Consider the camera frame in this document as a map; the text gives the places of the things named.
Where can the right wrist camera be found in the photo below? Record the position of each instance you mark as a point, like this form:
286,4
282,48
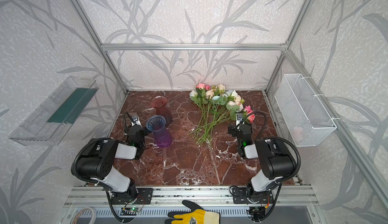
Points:
239,118

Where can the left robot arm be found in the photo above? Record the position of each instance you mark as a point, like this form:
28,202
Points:
95,162

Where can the pile of artificial flowers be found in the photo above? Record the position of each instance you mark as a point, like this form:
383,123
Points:
217,106

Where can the red glass vase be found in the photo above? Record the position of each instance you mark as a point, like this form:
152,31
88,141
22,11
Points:
159,103

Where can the yellow black work glove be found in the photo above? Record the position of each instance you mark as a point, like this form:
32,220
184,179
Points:
197,215

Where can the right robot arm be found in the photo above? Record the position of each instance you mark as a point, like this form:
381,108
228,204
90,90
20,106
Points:
279,159

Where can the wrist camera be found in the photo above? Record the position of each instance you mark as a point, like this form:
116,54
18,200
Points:
239,118
134,119

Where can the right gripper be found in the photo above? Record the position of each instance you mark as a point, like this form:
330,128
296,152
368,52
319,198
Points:
238,129

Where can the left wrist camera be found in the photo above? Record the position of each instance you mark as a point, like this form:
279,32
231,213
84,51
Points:
134,119

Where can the purple glass vase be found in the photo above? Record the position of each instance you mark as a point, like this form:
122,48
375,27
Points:
157,126

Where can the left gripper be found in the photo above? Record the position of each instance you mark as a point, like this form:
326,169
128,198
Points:
141,132

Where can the white wire basket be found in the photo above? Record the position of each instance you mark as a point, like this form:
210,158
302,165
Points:
308,121

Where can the clear plastic wall tray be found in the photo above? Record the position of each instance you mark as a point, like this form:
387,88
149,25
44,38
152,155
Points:
51,121

